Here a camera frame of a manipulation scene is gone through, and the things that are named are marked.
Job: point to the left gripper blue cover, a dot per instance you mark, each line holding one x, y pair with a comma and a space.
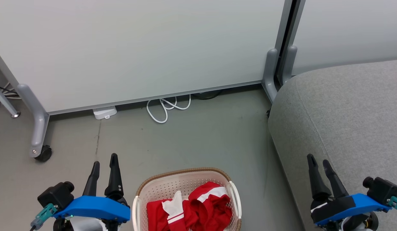
95, 208

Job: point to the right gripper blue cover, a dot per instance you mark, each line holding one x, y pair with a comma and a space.
343, 207

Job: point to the red and white garment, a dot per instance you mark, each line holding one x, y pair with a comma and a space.
211, 211
156, 215

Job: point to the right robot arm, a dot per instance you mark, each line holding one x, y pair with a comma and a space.
362, 223

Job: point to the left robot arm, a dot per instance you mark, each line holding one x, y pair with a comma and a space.
60, 225

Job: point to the grey fabric sofa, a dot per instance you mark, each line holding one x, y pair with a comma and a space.
346, 122

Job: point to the black caster wheel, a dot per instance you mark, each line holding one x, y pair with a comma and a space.
44, 154

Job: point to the white power adapter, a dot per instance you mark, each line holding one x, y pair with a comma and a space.
104, 113

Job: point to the white perforated laundry basket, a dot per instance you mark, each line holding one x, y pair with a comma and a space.
185, 179

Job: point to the long grey partition foot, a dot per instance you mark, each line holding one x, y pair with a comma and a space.
39, 128

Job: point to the grey metal table leg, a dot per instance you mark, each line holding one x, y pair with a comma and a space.
5, 102

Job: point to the large white partition panel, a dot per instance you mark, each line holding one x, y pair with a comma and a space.
137, 48

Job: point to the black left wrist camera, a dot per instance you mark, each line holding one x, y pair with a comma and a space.
55, 194

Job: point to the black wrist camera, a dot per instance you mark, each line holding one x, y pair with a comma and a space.
383, 191
55, 194

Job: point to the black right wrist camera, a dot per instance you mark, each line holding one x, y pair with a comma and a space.
383, 191

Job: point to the white partition panel grey frame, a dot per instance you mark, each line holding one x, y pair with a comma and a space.
346, 29

